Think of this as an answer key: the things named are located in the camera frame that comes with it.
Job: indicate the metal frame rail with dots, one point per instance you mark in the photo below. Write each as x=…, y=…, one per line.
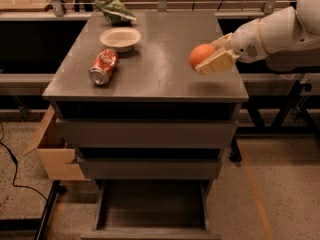
x=160, y=4

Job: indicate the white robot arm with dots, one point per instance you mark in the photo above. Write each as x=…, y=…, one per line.
x=289, y=38

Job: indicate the green chip bag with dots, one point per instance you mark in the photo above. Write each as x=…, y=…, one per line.
x=115, y=12

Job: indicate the crushed red soda can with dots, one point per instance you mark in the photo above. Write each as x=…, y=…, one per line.
x=101, y=71

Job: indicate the white paper bowl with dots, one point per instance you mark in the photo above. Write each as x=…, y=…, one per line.
x=121, y=39

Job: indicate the grey open bottom drawer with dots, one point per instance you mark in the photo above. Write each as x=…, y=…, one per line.
x=151, y=210

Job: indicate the cardboard box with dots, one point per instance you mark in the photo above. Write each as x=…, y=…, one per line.
x=58, y=161

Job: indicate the grey middle drawer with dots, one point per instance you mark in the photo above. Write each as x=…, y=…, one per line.
x=166, y=169

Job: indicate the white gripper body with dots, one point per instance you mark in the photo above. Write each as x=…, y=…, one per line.
x=246, y=44

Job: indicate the dark chair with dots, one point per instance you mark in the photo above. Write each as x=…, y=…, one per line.
x=287, y=62

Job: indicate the grey top drawer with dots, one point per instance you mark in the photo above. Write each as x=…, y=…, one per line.
x=135, y=134

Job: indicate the grey drawer cabinet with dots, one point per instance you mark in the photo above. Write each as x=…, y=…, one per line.
x=153, y=82

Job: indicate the orange fruit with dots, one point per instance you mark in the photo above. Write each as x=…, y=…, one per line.
x=200, y=53

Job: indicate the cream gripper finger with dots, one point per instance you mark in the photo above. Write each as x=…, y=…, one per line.
x=222, y=42
x=221, y=60

